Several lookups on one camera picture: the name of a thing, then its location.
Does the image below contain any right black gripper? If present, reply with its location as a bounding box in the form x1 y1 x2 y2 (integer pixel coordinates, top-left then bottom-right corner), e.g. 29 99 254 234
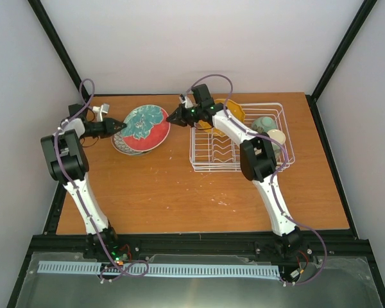
165 104 201 128

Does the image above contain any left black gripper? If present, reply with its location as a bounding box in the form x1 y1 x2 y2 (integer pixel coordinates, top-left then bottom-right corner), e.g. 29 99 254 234
81 117 128 138

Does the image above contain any white bottom plate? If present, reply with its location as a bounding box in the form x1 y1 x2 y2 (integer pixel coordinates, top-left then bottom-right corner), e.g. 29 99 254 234
111 135 151 157

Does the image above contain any red teal patterned plate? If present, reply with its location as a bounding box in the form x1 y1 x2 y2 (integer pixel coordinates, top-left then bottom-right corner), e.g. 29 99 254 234
119 105 171 152

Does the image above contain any orange dotted plate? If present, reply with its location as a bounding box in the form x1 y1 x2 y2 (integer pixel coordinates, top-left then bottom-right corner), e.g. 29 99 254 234
196 99 245 136

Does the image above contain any mint green floral bowl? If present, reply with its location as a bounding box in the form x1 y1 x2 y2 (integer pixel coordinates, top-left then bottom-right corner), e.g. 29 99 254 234
251 116 277 133

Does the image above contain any cream dragon mug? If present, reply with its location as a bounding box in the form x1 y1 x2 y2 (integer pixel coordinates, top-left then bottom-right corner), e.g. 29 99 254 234
267 129 286 160

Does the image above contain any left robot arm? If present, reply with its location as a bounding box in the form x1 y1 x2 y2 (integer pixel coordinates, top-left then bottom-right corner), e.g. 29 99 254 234
40 103 126 259

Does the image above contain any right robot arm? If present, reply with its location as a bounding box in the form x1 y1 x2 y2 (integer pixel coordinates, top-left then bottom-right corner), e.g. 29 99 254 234
167 84 302 258

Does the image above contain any metal front panel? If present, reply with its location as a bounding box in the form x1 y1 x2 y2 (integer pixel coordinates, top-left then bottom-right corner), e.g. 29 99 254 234
8 253 385 307

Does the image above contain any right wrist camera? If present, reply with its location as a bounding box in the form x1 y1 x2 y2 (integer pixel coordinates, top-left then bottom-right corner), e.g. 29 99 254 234
179 94 194 108

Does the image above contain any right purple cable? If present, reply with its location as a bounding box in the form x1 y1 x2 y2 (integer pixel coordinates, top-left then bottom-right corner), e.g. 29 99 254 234
184 74 327 287

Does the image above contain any purple cable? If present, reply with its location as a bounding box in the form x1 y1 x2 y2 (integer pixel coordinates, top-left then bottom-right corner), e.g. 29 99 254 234
184 74 327 287
53 78 150 283

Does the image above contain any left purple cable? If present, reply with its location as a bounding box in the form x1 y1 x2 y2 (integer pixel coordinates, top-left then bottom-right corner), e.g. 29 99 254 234
53 78 150 283

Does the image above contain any white wire dish rack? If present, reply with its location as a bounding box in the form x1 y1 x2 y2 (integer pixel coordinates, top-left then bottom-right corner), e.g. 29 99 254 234
189 103 295 172

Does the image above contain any left black frame post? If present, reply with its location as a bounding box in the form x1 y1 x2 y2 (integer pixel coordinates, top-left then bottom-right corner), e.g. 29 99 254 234
28 0 82 90

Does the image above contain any black frame post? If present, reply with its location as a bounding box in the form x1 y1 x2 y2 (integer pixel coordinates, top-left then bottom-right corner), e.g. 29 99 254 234
310 0 379 100
28 0 82 90

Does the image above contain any light blue cable duct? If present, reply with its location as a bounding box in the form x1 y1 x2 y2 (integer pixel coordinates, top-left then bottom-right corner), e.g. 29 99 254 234
37 261 280 280

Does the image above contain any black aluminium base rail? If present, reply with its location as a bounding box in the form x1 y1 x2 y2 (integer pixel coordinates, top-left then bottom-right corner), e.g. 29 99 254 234
28 232 372 267

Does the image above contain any right black frame post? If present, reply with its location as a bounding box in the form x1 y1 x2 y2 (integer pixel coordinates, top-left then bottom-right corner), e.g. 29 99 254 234
310 0 379 100

